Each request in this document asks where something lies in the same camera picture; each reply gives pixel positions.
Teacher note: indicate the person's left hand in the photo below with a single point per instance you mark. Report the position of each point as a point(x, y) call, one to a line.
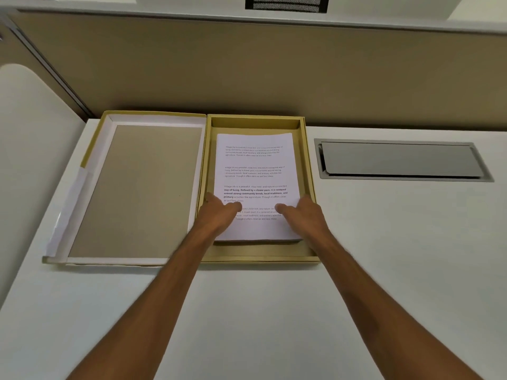
point(218, 215)

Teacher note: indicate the person's right hand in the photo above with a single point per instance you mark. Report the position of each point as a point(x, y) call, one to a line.
point(309, 221)

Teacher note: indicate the yellow cardboard box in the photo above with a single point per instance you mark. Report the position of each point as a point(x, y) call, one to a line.
point(257, 254)

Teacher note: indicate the stack of white printed papers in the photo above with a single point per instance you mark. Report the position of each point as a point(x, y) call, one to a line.
point(257, 174)

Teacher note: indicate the yellow patterned box lid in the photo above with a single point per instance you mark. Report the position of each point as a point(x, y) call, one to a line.
point(138, 193)

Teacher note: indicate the person's left forearm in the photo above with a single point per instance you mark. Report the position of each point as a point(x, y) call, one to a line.
point(150, 312)

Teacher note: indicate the person's right forearm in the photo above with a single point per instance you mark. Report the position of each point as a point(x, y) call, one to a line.
point(388, 312)

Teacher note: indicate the wide beige partition panel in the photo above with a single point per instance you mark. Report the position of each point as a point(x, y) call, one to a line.
point(277, 71)

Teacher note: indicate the black slatted mesh chair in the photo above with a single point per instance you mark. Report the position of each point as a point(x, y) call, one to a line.
point(285, 3)

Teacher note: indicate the grey partition post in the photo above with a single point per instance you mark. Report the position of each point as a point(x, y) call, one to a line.
point(51, 71)

